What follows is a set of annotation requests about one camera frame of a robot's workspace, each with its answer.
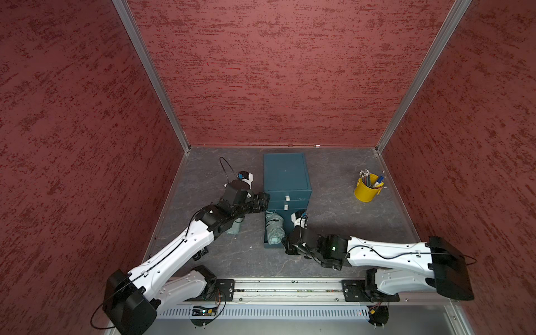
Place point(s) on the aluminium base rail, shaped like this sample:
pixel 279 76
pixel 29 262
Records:
pixel 265 291

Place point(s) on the aluminium left corner post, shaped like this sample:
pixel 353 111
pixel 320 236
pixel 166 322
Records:
pixel 128 21

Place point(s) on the aluminium right corner post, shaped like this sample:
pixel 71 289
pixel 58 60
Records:
pixel 442 38

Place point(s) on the green umbrella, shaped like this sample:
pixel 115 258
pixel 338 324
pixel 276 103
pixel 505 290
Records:
pixel 274 228
pixel 235 227

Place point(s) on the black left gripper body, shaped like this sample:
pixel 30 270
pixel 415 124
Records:
pixel 254 204

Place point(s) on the teal drawer cabinet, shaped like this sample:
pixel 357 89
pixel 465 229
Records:
pixel 286 181

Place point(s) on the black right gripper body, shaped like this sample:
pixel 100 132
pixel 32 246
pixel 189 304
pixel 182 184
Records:
pixel 294 249

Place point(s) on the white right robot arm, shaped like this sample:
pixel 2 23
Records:
pixel 431 266

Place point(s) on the pens in cup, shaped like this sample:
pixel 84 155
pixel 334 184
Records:
pixel 371 180

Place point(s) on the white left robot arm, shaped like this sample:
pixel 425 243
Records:
pixel 133 299

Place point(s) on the aluminium corner post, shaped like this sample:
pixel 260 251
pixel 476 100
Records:
pixel 128 21
pixel 442 38

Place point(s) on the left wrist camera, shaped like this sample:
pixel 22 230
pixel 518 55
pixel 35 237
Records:
pixel 245 177

